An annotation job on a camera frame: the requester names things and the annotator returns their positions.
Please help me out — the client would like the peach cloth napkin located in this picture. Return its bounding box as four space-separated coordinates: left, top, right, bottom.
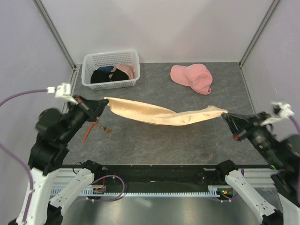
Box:
104 97 228 126

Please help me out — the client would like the aluminium frame post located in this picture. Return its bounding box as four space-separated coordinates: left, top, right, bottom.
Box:
238 0 281 68
32 0 76 70

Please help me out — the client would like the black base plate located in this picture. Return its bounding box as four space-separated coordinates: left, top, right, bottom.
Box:
75 164 244 194

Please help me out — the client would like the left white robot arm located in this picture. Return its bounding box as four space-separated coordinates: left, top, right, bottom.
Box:
9 96 109 225

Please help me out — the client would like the left aluminium frame post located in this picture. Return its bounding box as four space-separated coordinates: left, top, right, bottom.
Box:
32 0 76 70

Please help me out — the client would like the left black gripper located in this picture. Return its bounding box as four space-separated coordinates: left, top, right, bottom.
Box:
60 93 109 144

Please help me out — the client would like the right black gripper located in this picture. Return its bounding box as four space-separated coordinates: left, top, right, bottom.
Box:
222 109 285 168

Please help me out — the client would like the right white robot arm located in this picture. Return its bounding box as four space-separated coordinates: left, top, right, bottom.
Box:
214 110 300 225

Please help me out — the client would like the light pink cap in basket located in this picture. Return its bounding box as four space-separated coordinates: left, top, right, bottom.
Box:
116 63 135 79

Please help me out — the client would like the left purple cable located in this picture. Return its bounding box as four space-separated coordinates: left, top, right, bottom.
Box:
0 89 124 223

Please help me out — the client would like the right aluminium frame post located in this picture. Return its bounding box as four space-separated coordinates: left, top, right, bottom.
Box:
238 0 281 68

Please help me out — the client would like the black cap in basket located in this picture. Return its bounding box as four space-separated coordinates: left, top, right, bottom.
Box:
90 69 129 83

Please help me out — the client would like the aluminium front rail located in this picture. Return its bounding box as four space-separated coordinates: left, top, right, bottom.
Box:
53 168 275 188

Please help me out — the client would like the blue cap in basket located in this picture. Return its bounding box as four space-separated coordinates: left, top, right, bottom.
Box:
97 66 115 73

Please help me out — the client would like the pink baseball cap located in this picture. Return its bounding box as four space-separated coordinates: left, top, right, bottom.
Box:
170 64 213 95

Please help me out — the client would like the orange handled fork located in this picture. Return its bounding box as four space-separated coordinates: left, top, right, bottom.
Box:
95 120 112 133

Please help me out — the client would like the white slotted cable duct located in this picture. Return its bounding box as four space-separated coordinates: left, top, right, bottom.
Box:
79 186 235 197

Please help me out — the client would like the white plastic basket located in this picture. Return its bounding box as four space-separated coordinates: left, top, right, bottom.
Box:
81 50 140 90

